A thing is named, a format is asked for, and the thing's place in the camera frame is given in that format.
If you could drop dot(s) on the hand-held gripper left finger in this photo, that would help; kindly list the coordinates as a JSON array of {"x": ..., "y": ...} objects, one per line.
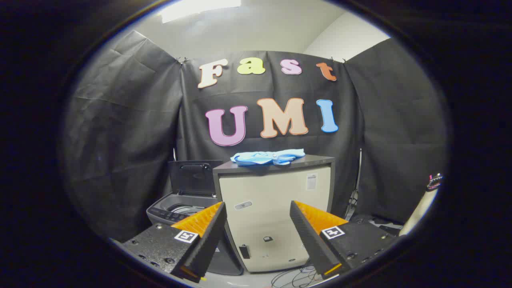
[{"x": 208, "y": 240}]

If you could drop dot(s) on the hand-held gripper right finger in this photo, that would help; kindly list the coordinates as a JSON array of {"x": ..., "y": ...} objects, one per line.
[{"x": 310, "y": 240}]

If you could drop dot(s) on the grey washing machine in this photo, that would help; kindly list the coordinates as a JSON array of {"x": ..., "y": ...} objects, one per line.
[{"x": 164, "y": 210}]

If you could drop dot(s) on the light blue cloth garment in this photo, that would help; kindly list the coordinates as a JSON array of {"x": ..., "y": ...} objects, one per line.
[{"x": 260, "y": 157}]

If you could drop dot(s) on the beige cabinet with grey top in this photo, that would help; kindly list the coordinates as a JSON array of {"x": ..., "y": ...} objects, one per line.
[{"x": 272, "y": 188}]

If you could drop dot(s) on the white pole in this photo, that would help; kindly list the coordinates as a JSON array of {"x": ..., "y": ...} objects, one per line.
[{"x": 420, "y": 206}]

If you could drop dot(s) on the black backdrop cloth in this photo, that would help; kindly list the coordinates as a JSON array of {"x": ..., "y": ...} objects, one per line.
[{"x": 128, "y": 140}]

